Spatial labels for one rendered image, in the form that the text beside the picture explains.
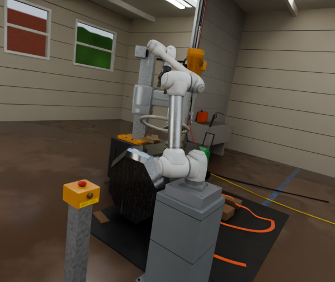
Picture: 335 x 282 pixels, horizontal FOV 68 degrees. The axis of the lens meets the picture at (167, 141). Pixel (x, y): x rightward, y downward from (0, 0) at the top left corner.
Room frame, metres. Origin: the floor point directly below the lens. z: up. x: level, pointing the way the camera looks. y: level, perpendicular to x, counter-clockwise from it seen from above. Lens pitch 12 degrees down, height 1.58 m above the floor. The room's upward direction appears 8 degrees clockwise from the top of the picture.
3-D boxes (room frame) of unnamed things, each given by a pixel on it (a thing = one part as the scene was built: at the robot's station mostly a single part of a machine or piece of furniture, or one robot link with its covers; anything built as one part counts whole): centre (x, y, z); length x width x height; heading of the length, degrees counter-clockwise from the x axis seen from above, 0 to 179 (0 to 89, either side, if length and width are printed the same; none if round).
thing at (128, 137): (3.70, 0.43, 0.76); 0.49 x 0.49 x 0.05; 55
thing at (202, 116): (6.34, -0.83, 1.00); 0.50 x 0.22 x 0.33; 145
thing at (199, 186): (1.82, -0.26, 0.91); 0.22 x 0.18 x 0.06; 156
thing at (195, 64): (3.62, -0.23, 1.95); 0.31 x 0.28 x 0.40; 79
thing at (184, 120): (3.06, -0.10, 1.37); 0.36 x 0.22 x 0.45; 169
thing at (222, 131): (6.32, -1.07, 0.43); 1.30 x 0.62 x 0.86; 145
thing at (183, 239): (1.80, -0.25, 0.40); 0.50 x 0.50 x 0.80; 55
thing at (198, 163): (1.80, -0.24, 1.05); 0.18 x 0.16 x 0.22; 117
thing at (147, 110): (3.70, 0.43, 1.36); 0.35 x 0.35 x 0.41
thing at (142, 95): (3.67, 0.23, 1.41); 0.74 x 0.34 x 0.25; 84
